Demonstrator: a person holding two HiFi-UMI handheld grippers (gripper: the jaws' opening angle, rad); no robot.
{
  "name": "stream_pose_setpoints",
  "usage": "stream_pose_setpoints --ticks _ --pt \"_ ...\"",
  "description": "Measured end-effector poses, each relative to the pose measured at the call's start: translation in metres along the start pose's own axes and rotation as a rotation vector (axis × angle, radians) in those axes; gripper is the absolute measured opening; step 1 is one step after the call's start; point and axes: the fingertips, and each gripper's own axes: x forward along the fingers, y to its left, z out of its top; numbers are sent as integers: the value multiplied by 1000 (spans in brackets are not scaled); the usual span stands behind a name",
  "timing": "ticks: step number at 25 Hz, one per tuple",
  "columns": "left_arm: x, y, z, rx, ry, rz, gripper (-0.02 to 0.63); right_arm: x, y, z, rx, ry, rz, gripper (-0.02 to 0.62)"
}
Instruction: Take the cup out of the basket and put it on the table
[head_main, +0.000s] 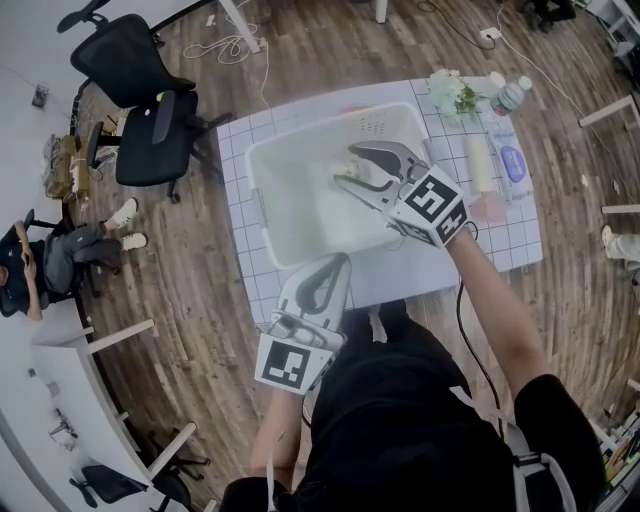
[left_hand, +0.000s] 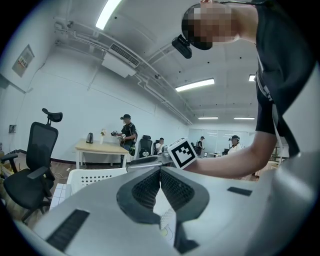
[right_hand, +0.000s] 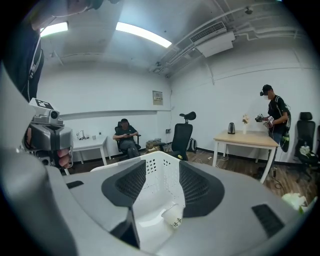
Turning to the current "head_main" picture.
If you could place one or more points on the black mesh office chair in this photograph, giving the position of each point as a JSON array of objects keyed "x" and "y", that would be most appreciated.
[{"x": 145, "y": 140}]

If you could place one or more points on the clear water bottle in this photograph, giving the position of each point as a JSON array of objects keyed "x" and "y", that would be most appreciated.
[{"x": 507, "y": 96}]

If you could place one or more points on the white plastic laundry basket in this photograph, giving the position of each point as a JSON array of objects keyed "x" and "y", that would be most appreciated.
[{"x": 300, "y": 210}]

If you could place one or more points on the white curved desk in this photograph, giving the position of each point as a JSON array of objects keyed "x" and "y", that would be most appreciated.
[{"x": 55, "y": 400}]

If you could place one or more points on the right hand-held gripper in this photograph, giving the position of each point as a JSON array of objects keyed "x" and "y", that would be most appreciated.
[{"x": 432, "y": 205}]

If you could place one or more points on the person's black clothing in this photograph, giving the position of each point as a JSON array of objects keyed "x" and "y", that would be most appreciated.
[{"x": 400, "y": 425}]

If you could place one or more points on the white power strip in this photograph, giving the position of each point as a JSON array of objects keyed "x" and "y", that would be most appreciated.
[{"x": 490, "y": 34}]

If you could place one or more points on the white flower bouquet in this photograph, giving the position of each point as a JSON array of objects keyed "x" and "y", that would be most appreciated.
[{"x": 452, "y": 95}]

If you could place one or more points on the small metal tool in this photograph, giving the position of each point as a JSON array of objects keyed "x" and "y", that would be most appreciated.
[{"x": 64, "y": 429}]

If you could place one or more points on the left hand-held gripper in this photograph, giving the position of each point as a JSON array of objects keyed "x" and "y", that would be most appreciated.
[{"x": 292, "y": 360}]

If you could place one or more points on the wall socket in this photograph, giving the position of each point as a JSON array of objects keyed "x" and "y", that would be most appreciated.
[{"x": 41, "y": 96}]

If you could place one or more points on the white desk leg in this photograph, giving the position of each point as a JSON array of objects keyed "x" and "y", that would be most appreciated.
[
  {"x": 240, "y": 25},
  {"x": 381, "y": 10}
]

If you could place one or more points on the person's right forearm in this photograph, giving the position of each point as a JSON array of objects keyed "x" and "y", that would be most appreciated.
[{"x": 500, "y": 310}]

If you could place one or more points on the cream cylinder roll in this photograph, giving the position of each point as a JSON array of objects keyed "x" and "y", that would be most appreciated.
[{"x": 479, "y": 165}]

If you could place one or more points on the white tube with blue label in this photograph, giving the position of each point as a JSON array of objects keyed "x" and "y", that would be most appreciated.
[{"x": 515, "y": 165}]

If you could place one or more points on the white grid tablecloth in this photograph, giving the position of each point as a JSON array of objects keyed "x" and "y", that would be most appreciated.
[{"x": 390, "y": 280}]

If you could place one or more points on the person's left forearm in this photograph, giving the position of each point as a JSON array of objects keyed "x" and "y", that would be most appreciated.
[{"x": 277, "y": 430}]

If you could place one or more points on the white desk with wooden legs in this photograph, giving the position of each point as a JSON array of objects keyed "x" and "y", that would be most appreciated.
[{"x": 625, "y": 107}]

